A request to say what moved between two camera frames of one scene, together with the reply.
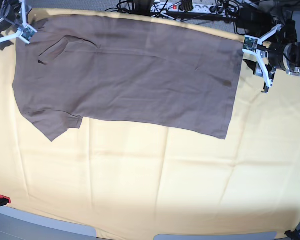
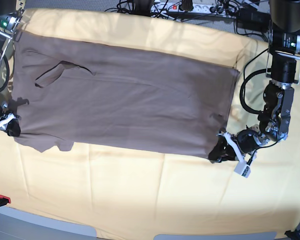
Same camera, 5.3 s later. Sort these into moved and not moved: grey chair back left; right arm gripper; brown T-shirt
Moved: right arm gripper; brown T-shirt
Not moved: grey chair back left
